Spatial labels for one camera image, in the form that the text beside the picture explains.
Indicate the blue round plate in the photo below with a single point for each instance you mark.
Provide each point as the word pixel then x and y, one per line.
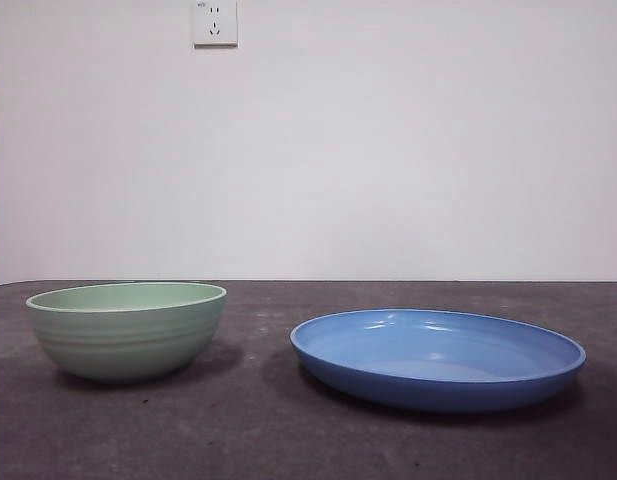
pixel 438 385

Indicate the green ribbed bowl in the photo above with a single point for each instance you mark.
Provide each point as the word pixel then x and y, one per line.
pixel 123 345

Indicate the white wall socket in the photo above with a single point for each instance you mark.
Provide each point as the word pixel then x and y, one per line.
pixel 215 25

